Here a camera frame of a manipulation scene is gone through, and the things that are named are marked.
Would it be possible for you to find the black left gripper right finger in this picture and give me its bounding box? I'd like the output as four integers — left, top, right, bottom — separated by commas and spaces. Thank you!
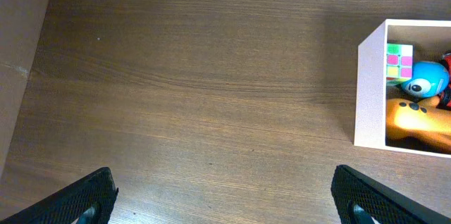
330, 165, 450, 224

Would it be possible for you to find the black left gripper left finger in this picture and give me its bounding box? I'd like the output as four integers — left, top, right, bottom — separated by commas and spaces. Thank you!
1, 167, 118, 224

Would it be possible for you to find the yellow rubber toy animal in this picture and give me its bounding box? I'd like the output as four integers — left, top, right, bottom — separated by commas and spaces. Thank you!
385, 99, 450, 154

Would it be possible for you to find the red grey toy truck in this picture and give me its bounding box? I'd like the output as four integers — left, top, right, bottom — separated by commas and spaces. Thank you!
436, 51, 451, 111

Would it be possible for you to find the blue toy ball with eye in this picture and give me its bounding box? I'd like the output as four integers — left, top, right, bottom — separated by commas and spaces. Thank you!
401, 61, 450, 99

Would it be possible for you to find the multicoloured puzzle cube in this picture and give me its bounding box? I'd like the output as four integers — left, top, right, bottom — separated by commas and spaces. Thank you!
386, 43, 414, 86

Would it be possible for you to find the white square cardboard box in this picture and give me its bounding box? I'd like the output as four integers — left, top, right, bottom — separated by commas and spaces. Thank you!
354, 19, 450, 158

